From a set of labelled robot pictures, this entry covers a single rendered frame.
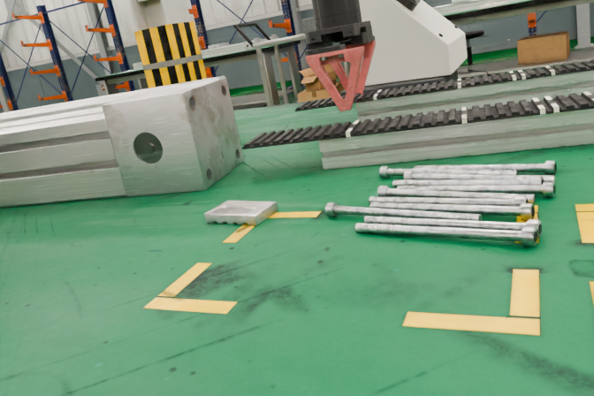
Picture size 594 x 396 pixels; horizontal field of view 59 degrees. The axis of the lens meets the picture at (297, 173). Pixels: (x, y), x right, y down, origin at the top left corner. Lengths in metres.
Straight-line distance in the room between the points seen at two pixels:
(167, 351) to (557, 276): 0.18
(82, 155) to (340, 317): 0.38
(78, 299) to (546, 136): 0.37
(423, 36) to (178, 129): 0.61
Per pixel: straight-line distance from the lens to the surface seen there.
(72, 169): 0.60
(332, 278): 0.29
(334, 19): 0.66
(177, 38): 3.93
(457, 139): 0.48
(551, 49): 5.34
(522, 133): 0.48
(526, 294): 0.26
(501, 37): 8.11
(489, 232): 0.31
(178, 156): 0.51
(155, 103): 0.51
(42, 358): 0.30
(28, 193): 0.64
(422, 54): 1.02
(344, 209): 0.37
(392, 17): 1.03
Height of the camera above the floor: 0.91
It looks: 15 degrees down
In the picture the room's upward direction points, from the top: 11 degrees counter-clockwise
